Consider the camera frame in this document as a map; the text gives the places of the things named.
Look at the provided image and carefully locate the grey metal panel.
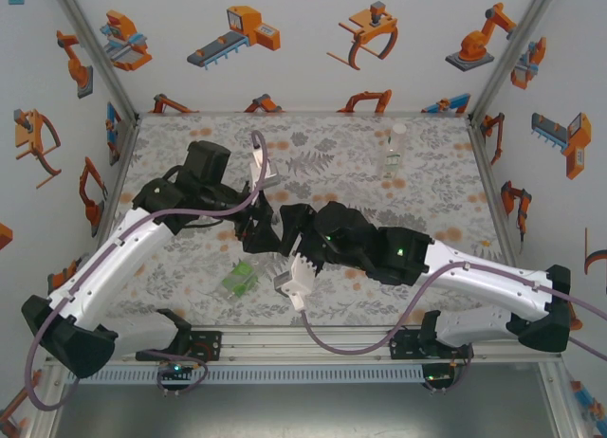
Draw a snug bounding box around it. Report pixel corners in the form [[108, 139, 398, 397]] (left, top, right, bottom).
[[46, 380, 559, 438]]

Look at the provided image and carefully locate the slotted grey cable duct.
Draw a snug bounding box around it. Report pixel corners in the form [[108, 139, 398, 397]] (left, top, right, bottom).
[[65, 364, 424, 385]]

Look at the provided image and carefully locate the grey metal corner plate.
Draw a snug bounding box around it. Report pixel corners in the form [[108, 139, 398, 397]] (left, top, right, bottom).
[[107, 119, 139, 167]]

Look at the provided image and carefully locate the aluminium mounting rail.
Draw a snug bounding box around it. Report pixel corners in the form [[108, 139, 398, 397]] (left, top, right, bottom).
[[45, 323, 563, 364]]

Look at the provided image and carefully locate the short aluminium frame post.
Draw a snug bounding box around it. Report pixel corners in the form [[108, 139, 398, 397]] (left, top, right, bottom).
[[538, 361, 587, 438]]

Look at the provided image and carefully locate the floral patterned tablecloth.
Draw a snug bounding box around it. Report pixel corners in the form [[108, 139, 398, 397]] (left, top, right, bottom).
[[97, 114, 523, 328]]

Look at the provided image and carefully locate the clear bottle bright green label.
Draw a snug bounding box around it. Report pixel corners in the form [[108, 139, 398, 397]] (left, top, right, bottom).
[[218, 260, 261, 305]]

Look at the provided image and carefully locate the long purple cable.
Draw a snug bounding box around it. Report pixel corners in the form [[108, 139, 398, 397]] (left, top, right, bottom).
[[301, 261, 607, 359], [23, 130, 274, 412]]

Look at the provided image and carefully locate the aluminium table side rail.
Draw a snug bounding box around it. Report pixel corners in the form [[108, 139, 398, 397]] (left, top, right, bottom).
[[467, 115, 540, 325], [97, 118, 142, 249]]

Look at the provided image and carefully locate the short purple cable loop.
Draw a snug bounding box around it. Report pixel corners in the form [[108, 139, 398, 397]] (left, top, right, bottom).
[[421, 342, 475, 397], [158, 356, 211, 397]]

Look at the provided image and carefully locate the tall clear bottle green-white label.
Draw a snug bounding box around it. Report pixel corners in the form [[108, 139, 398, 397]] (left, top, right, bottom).
[[377, 133, 407, 179]]

